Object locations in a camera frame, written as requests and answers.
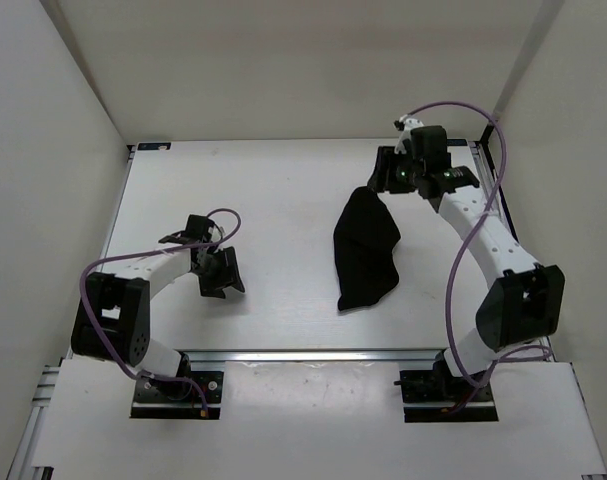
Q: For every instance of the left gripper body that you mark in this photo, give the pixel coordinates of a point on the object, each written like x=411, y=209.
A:
x=214, y=270

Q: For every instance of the front aluminium rail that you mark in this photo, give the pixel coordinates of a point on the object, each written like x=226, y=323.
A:
x=315, y=355

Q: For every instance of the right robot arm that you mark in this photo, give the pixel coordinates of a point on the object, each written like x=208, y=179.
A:
x=524, y=297

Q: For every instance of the left aluminium frame rail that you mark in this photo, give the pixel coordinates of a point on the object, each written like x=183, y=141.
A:
x=22, y=467

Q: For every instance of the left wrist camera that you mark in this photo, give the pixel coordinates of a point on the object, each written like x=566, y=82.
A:
x=200, y=230

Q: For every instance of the left blue corner label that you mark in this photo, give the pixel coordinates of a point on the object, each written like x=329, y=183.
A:
x=154, y=146

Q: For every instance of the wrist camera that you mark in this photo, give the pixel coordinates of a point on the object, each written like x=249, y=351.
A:
x=423, y=147
x=200, y=230

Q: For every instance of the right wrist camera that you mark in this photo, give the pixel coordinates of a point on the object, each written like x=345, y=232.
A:
x=423, y=147

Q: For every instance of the black skirt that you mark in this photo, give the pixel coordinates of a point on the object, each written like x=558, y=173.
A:
x=364, y=239

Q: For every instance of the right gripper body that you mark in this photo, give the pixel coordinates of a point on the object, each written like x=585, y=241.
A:
x=404, y=172

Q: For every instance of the blue corner label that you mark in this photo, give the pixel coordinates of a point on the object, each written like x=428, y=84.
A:
x=154, y=146
x=456, y=142

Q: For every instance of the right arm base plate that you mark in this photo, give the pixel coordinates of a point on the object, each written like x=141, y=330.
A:
x=435, y=396

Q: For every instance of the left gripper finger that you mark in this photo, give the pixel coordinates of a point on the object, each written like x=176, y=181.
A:
x=219, y=292
x=233, y=277

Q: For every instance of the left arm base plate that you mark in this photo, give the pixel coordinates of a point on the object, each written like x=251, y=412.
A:
x=162, y=400

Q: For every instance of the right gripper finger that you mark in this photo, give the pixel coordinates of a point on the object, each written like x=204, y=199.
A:
x=377, y=189
x=381, y=172

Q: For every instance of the right blue corner label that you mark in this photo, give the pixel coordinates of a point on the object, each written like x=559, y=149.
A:
x=456, y=142

